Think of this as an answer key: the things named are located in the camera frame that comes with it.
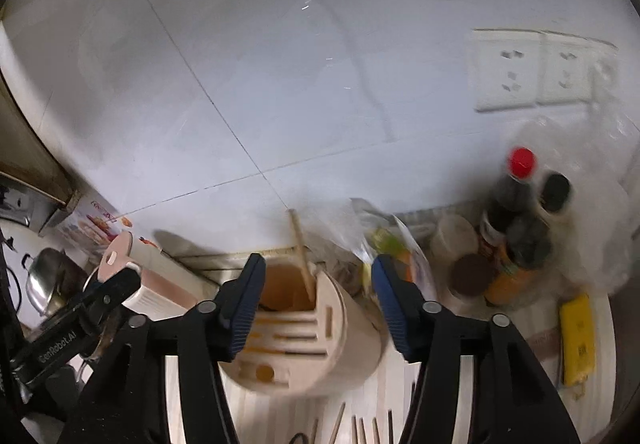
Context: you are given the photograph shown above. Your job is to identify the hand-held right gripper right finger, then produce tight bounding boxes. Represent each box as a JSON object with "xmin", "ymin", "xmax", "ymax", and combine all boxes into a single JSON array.
[{"xmin": 371, "ymin": 254, "xmax": 583, "ymax": 444}]

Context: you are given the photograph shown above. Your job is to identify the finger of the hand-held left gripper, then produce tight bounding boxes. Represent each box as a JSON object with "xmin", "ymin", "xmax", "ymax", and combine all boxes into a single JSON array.
[{"xmin": 75, "ymin": 269, "xmax": 142, "ymax": 326}]

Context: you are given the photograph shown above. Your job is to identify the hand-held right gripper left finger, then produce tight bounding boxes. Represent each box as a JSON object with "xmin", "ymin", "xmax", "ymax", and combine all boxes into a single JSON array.
[{"xmin": 70, "ymin": 251, "xmax": 268, "ymax": 444}]

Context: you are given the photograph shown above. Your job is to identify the beige utensil holder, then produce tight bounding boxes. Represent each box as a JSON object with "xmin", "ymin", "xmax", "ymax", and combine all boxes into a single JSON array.
[{"xmin": 217, "ymin": 247, "xmax": 386, "ymax": 397}]

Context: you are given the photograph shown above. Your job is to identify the pink and white kettle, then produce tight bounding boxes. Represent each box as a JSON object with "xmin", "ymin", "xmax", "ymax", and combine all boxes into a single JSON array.
[{"xmin": 96, "ymin": 231, "xmax": 203, "ymax": 325}]

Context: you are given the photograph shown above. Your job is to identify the orange and white snack bag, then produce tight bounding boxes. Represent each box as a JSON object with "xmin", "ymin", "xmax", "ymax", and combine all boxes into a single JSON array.
[{"xmin": 349, "ymin": 197, "xmax": 437, "ymax": 301}]

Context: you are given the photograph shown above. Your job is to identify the metal cooking pot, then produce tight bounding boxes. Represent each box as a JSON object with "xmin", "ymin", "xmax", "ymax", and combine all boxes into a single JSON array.
[{"xmin": 21, "ymin": 247, "xmax": 83, "ymax": 322}]

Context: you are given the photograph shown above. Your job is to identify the colourful printed box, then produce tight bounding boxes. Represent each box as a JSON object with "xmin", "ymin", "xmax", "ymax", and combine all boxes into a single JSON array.
[{"xmin": 54, "ymin": 198, "xmax": 135, "ymax": 256}]

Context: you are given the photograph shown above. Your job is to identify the brown lid jar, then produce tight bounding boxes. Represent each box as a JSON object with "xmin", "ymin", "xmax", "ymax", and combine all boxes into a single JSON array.
[{"xmin": 447, "ymin": 253, "xmax": 497, "ymax": 301}]

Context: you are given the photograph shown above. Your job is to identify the white plastic cup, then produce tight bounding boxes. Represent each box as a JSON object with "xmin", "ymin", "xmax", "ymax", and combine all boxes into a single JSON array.
[{"xmin": 431, "ymin": 213, "xmax": 479, "ymax": 266}]

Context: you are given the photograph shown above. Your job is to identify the dark cap orange label bottle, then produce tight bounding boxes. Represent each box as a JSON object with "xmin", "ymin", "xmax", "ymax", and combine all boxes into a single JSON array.
[{"xmin": 484, "ymin": 214, "xmax": 555, "ymax": 308}]

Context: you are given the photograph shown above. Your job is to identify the brown paper tag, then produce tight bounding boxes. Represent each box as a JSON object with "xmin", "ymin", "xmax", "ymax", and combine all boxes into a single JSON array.
[{"xmin": 525, "ymin": 328, "xmax": 562, "ymax": 354}]

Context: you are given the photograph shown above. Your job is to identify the red cap soy sauce bottle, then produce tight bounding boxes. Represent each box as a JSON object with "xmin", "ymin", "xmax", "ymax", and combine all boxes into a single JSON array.
[{"xmin": 479, "ymin": 147, "xmax": 539, "ymax": 256}]

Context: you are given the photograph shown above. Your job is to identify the brown range hood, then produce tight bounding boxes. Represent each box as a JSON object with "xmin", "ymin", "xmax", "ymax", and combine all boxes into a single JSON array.
[{"xmin": 0, "ymin": 14, "xmax": 79, "ymax": 235}]

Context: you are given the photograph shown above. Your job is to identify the yellow flat packet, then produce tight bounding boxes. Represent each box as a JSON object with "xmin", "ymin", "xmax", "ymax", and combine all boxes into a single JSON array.
[{"xmin": 558, "ymin": 293, "xmax": 597, "ymax": 386}]

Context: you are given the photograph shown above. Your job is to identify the black cap white bottle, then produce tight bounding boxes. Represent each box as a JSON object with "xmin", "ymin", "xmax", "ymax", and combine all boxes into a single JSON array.
[{"xmin": 534, "ymin": 172, "xmax": 572, "ymax": 226}]

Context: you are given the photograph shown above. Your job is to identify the large clear plastic bag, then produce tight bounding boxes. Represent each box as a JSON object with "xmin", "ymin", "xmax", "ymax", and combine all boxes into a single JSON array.
[{"xmin": 515, "ymin": 117, "xmax": 640, "ymax": 297}]

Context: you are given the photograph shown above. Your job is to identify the white wall socket with plug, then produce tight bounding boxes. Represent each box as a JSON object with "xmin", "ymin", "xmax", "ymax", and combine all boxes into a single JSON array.
[{"xmin": 590, "ymin": 44, "xmax": 620, "ymax": 101}]

